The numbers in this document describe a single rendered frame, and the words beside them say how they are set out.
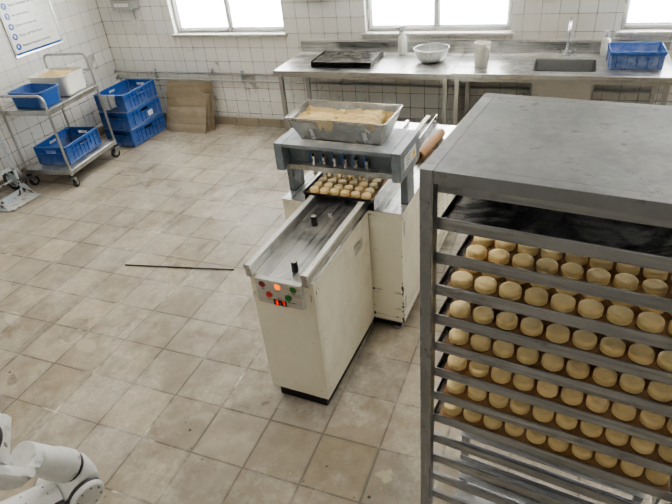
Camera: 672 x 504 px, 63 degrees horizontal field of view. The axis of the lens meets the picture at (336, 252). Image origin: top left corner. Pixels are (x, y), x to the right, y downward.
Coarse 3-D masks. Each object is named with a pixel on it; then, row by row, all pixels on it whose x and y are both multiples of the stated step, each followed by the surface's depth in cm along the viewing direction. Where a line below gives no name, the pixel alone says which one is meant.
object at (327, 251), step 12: (420, 132) 372; (360, 204) 290; (348, 216) 281; (360, 216) 291; (348, 228) 277; (336, 240) 265; (324, 252) 255; (312, 264) 248; (324, 264) 256; (300, 276) 241; (312, 276) 246
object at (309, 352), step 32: (320, 224) 289; (288, 256) 266; (352, 256) 286; (320, 288) 254; (352, 288) 293; (288, 320) 265; (320, 320) 260; (352, 320) 301; (288, 352) 279; (320, 352) 269; (352, 352) 310; (288, 384) 294; (320, 384) 283
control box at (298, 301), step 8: (256, 280) 254; (264, 280) 252; (272, 280) 251; (280, 280) 250; (288, 280) 250; (256, 288) 258; (264, 288) 255; (272, 288) 253; (280, 288) 250; (288, 288) 249; (296, 288) 247; (264, 296) 258; (272, 296) 256; (280, 296) 254; (296, 296) 249; (304, 296) 251; (280, 304) 257; (288, 304) 254; (296, 304) 252; (304, 304) 252
